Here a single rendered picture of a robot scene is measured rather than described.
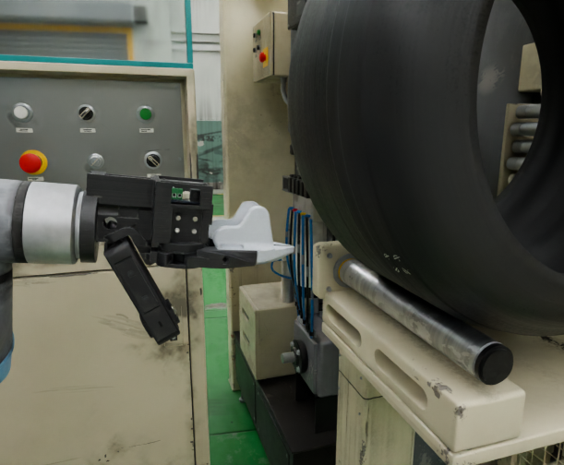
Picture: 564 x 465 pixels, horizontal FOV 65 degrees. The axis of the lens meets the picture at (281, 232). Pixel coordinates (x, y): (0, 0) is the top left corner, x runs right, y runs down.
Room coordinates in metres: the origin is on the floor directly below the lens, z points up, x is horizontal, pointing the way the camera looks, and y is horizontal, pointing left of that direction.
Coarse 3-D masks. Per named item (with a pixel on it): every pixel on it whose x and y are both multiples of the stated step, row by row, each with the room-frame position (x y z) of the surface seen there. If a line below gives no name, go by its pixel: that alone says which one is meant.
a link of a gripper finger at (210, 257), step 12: (204, 252) 0.40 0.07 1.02; (216, 252) 0.41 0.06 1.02; (228, 252) 0.42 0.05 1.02; (240, 252) 0.42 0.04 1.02; (252, 252) 0.43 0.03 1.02; (192, 264) 0.40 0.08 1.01; (204, 264) 0.40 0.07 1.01; (216, 264) 0.40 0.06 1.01; (228, 264) 0.41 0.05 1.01; (240, 264) 0.42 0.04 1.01; (252, 264) 0.43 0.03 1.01
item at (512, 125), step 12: (516, 108) 1.02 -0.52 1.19; (528, 108) 0.98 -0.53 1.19; (516, 120) 1.02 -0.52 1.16; (528, 120) 1.03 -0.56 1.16; (504, 132) 1.02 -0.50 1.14; (516, 132) 0.99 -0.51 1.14; (528, 132) 0.96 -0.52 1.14; (504, 144) 1.02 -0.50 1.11; (516, 144) 1.00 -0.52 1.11; (528, 144) 0.97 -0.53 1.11; (504, 156) 1.01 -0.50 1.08; (516, 156) 1.02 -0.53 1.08; (504, 168) 1.02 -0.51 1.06; (516, 168) 0.99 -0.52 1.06; (504, 180) 1.02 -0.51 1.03
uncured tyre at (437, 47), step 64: (320, 0) 0.54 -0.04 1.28; (384, 0) 0.41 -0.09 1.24; (448, 0) 0.39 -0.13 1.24; (512, 0) 0.78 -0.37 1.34; (320, 64) 0.49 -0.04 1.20; (384, 64) 0.40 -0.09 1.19; (448, 64) 0.39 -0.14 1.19; (320, 128) 0.49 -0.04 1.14; (384, 128) 0.40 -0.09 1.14; (448, 128) 0.39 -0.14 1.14; (320, 192) 0.55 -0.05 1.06; (384, 192) 0.41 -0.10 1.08; (448, 192) 0.39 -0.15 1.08; (512, 192) 0.77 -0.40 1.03; (448, 256) 0.41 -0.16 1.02; (512, 256) 0.41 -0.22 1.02; (512, 320) 0.45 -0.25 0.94
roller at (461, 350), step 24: (360, 264) 0.71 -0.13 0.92; (360, 288) 0.65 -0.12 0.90; (384, 288) 0.60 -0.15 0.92; (408, 312) 0.53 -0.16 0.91; (432, 312) 0.51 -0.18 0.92; (432, 336) 0.48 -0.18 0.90; (456, 336) 0.45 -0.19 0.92; (480, 336) 0.44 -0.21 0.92; (456, 360) 0.44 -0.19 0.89; (480, 360) 0.41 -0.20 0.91; (504, 360) 0.42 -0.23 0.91
